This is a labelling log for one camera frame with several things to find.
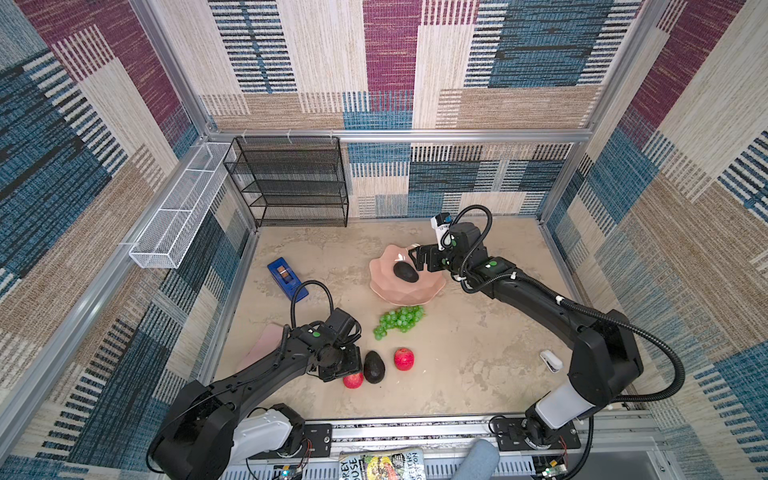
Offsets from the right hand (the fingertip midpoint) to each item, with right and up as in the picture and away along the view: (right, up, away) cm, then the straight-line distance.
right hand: (423, 253), depth 85 cm
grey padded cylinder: (+10, -47, -17) cm, 51 cm away
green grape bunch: (-6, -19, +3) cm, 20 cm away
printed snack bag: (-6, -47, -17) cm, 51 cm away
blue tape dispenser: (-43, -8, +14) cm, 46 cm away
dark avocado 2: (-14, -30, -5) cm, 33 cm away
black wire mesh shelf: (-45, +26, +24) cm, 57 cm away
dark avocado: (-4, -7, +17) cm, 19 cm away
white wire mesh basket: (-61, +4, -14) cm, 63 cm away
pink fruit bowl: (-11, -10, +16) cm, 22 cm away
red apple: (-19, -33, -6) cm, 39 cm away
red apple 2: (-6, -28, -4) cm, 29 cm away
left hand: (-19, -30, -3) cm, 36 cm away
